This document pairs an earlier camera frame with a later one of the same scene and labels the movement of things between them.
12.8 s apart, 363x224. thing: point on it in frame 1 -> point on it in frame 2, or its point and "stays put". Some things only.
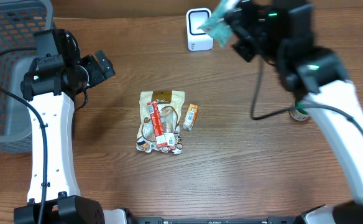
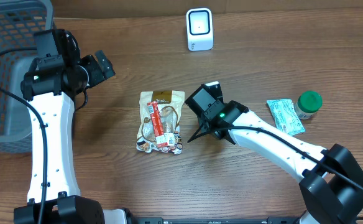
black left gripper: [101, 66] stays put
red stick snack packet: [161, 137] stays put
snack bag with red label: [170, 106] stays put
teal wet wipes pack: [217, 26] -> [286, 116]
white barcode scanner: [198, 40] stays put
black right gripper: [242, 26] -> [205, 123]
